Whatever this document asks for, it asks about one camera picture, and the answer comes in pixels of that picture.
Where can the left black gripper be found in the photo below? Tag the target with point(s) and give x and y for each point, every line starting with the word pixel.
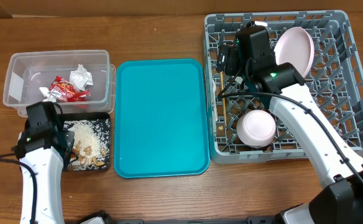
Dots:
pixel 72 135

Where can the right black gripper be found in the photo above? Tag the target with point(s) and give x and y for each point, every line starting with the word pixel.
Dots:
pixel 232 54

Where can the wooden chopstick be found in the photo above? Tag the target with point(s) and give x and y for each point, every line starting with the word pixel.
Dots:
pixel 223 100

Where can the red snack wrapper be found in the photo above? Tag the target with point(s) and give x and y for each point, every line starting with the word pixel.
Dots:
pixel 64 91

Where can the white napkin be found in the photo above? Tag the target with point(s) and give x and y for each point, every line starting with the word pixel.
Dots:
pixel 47 95

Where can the white green tissue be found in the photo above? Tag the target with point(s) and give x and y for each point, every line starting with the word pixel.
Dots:
pixel 81 78

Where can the large white plate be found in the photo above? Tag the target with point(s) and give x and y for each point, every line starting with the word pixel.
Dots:
pixel 295 46

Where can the white plastic fork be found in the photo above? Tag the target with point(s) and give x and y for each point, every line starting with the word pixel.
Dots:
pixel 214 86

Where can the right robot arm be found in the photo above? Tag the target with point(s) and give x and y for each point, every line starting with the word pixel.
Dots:
pixel 276 76

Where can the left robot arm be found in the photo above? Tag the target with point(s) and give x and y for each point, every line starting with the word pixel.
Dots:
pixel 43 155

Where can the grey dishwasher rack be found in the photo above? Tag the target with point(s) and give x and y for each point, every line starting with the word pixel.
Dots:
pixel 335 81

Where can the spilled rice and peanuts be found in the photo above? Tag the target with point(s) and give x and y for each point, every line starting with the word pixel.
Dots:
pixel 88 146

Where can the black plastic tray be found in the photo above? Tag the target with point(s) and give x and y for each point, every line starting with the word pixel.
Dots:
pixel 103 124

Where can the clear plastic bin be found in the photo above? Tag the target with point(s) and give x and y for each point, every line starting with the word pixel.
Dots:
pixel 28 71

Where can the teal plastic tray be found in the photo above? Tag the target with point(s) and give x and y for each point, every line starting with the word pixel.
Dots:
pixel 160 120

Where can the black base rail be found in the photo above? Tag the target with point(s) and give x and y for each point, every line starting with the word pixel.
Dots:
pixel 107 219

